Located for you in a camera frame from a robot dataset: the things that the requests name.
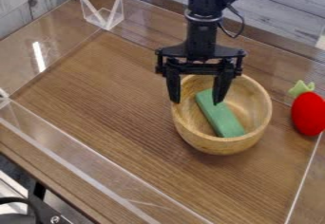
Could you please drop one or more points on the green rectangular block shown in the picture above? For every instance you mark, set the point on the green rectangular block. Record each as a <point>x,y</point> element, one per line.
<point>223,119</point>

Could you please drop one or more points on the clear acrylic corner bracket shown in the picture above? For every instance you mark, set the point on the clear acrylic corner bracket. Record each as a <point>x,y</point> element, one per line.
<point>105,18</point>

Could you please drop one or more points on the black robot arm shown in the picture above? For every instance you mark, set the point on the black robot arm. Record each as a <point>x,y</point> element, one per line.
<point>213,8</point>

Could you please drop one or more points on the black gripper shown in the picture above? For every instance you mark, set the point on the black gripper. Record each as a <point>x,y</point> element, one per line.
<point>201,56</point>

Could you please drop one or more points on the black metal table clamp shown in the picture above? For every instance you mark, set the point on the black metal table clamp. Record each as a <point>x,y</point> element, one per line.
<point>49,215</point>

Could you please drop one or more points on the light wooden bowl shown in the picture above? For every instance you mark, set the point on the light wooden bowl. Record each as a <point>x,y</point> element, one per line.
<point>248,100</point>

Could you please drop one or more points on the red plush strawberry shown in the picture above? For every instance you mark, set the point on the red plush strawberry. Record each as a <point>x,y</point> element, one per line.
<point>308,109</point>

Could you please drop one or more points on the clear acrylic tray wall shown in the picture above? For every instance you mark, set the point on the clear acrylic tray wall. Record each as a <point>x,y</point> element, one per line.
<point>105,191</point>

